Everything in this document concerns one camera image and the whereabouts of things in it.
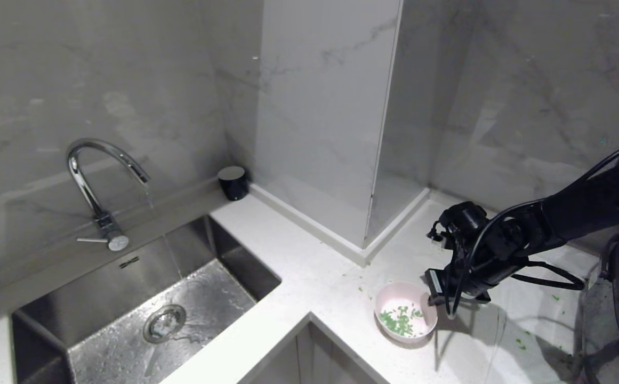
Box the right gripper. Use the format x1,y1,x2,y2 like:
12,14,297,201
420,251,529,321

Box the pink bowl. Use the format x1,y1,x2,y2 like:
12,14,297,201
374,282,439,343

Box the chopped green vegetables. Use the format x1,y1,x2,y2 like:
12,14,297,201
379,305,425,338

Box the white cabinet door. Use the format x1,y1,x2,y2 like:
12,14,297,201
305,320,380,384

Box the black cup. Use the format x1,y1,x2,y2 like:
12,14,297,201
218,165,250,202

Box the metal sink drain strainer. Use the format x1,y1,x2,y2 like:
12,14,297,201
143,304,187,343

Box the stainless steel sink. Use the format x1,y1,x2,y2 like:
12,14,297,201
11,213,282,384

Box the chrome faucet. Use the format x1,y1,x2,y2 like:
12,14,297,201
66,138,151,252

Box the black cable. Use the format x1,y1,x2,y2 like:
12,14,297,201
511,260,586,291
444,143,619,319

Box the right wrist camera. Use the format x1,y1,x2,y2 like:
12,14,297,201
429,202,490,252

